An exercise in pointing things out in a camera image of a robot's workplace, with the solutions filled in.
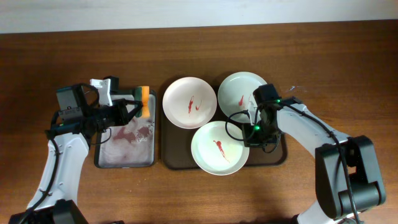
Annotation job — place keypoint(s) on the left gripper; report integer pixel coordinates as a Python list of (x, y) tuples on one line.
[(124, 117)]

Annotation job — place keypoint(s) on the green orange sponge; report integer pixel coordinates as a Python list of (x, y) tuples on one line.
[(141, 94)]

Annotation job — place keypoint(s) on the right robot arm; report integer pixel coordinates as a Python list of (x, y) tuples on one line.
[(348, 179)]

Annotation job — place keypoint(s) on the small soapy water tray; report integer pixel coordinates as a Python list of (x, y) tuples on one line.
[(132, 145)]

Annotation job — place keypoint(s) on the pink white plate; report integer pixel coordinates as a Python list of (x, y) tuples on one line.
[(189, 102)]

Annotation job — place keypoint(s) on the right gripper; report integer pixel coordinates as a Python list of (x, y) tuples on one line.
[(255, 142)]

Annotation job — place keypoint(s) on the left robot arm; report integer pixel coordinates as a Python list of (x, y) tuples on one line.
[(71, 130)]

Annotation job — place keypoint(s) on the pale green plate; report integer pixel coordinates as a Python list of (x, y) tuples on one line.
[(236, 91)]

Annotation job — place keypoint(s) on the white front plate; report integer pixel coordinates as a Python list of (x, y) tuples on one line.
[(216, 148)]

